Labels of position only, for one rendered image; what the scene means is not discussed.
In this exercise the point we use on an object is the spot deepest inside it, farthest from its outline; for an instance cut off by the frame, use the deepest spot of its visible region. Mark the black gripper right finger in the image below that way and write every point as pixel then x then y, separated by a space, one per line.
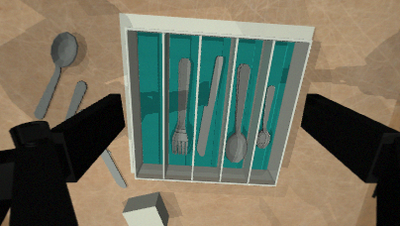
pixel 368 148

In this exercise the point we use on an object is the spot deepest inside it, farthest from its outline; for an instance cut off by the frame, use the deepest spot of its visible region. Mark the grey cutlery tray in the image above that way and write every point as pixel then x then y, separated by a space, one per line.
pixel 152 63

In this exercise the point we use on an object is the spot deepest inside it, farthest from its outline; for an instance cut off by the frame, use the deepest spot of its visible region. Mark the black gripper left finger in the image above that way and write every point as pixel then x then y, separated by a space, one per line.
pixel 43 157

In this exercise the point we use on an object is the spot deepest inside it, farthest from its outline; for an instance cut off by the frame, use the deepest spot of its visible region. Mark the grey table knife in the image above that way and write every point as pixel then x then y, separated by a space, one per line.
pixel 113 169
pixel 208 110

